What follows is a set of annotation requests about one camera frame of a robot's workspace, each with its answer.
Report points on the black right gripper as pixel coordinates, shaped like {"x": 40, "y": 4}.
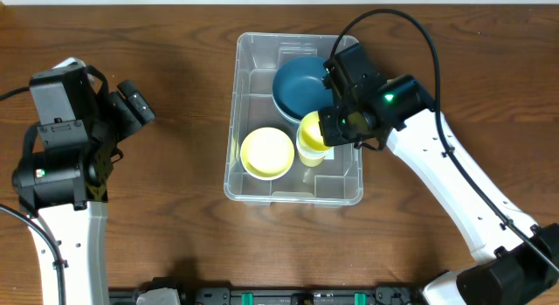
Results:
{"x": 334, "y": 131}

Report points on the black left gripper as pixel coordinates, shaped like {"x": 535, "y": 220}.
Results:
{"x": 124, "y": 114}

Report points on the yellow cup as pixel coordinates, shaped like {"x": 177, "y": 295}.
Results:
{"x": 311, "y": 161}
{"x": 310, "y": 132}

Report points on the yellow bowl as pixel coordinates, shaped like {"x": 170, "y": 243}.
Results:
{"x": 267, "y": 153}

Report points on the clear plastic storage bin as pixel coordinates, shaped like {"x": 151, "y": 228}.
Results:
{"x": 333, "y": 183}

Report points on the light blue cup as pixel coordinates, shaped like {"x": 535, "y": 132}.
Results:
{"x": 308, "y": 152}

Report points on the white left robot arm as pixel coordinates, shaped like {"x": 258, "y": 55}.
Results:
{"x": 61, "y": 178}

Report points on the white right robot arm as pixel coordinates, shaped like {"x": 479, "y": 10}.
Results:
{"x": 516, "y": 259}

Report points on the white label in bin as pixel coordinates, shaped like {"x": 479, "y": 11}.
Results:
{"x": 330, "y": 155}

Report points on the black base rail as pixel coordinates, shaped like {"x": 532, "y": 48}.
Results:
{"x": 374, "y": 296}

